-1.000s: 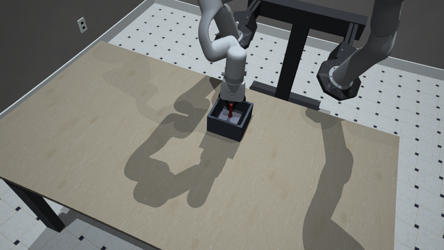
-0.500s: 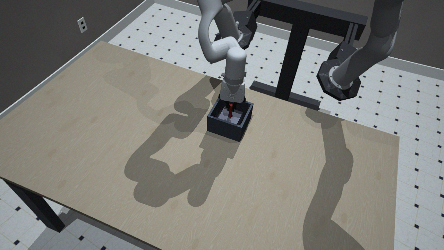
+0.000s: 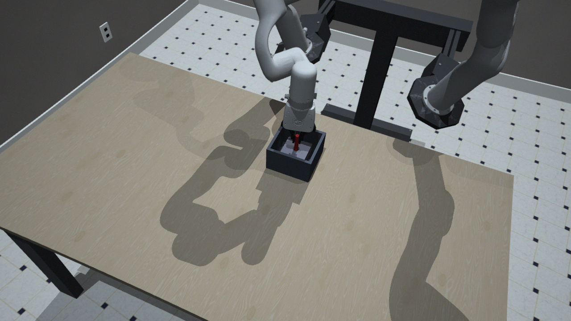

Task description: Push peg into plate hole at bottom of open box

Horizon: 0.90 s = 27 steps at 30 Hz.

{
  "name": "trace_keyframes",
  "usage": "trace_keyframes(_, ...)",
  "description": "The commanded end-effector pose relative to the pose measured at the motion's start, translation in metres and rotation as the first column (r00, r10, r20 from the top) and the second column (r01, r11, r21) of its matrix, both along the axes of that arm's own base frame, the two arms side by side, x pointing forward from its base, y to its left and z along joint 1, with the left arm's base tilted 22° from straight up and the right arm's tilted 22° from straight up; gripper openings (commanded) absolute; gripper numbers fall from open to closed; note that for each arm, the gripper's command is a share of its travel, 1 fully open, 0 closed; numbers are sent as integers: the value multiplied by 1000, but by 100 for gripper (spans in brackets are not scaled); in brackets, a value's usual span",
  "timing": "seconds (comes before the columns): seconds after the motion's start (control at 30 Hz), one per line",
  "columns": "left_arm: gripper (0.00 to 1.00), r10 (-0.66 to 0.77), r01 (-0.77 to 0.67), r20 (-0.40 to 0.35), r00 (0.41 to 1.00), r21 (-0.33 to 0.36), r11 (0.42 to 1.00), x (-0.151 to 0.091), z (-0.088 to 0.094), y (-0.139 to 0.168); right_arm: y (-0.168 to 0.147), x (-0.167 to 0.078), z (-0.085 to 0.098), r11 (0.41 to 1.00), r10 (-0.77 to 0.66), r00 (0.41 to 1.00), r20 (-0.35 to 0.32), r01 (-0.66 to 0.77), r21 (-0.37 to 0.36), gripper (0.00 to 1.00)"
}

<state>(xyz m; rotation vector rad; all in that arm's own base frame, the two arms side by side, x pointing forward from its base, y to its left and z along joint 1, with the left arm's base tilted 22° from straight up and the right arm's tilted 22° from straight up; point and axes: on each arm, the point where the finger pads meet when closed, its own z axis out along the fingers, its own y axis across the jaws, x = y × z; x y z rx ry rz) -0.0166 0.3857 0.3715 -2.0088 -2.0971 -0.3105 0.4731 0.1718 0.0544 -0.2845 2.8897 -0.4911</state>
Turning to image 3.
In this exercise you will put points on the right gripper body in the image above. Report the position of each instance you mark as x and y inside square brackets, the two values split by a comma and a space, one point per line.
[299, 120]

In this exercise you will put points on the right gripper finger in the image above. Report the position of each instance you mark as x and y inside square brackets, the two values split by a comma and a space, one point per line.
[301, 135]
[293, 133]

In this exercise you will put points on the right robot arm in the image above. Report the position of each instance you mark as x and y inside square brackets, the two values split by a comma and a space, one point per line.
[292, 61]

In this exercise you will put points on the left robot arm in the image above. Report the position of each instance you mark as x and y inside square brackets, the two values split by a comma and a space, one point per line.
[494, 33]

